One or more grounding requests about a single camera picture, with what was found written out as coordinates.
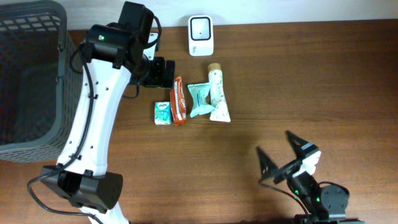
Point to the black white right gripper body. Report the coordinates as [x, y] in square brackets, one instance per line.
[288, 168]

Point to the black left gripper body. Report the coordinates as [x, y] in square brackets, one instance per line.
[153, 76]

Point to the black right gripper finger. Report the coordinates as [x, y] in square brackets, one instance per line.
[268, 167]
[296, 142]

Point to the orange chocolate bar wrapper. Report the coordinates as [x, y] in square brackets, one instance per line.
[177, 102]

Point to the teal white tissue pack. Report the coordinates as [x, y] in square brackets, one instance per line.
[162, 113]

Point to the teal snack packet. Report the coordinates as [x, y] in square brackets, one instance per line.
[199, 93]

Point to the white cream tube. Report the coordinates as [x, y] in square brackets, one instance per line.
[217, 96]

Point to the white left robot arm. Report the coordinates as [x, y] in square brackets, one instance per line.
[113, 56]

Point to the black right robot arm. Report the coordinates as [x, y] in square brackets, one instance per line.
[321, 202]

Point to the white barcode scanner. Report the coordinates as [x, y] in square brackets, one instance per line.
[200, 36]

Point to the grey plastic mesh basket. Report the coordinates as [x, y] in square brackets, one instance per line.
[40, 85]

